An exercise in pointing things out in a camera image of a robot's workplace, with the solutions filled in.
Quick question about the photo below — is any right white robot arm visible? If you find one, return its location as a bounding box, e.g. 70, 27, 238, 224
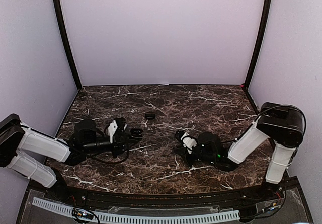
175, 102, 307, 201

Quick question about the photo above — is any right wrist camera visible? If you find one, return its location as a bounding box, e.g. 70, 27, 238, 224
175, 130, 198, 154

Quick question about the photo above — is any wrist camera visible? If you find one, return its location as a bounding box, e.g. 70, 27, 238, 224
104, 117, 127, 144
175, 130, 198, 154

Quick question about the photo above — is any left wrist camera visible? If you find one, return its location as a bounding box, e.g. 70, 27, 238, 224
104, 117, 127, 144

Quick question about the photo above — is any white slotted cable duct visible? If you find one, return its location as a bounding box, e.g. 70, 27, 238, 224
32, 197, 240, 223

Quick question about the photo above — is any black front rail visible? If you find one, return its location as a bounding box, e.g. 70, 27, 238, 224
68, 185, 260, 208

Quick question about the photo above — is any left black frame post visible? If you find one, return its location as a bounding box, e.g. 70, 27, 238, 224
53, 0, 83, 91

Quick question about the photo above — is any black frame post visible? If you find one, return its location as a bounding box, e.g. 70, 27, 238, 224
243, 0, 271, 91
53, 0, 83, 91

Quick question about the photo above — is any right black frame post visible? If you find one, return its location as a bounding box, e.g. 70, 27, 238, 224
243, 0, 271, 91

